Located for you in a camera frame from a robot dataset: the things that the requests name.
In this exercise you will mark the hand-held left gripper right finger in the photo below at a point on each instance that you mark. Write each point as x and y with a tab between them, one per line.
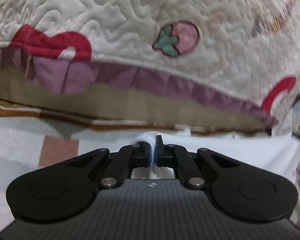
160	152

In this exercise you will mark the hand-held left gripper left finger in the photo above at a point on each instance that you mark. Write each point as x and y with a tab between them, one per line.
148	155

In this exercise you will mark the quilted bear print bedspread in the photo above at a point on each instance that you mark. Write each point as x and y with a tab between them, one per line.
115	17

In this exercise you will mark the beige bed frame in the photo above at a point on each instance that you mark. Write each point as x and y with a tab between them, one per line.
140	105

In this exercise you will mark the white long-sleeved shirt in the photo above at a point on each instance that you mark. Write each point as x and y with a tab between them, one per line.
240	150

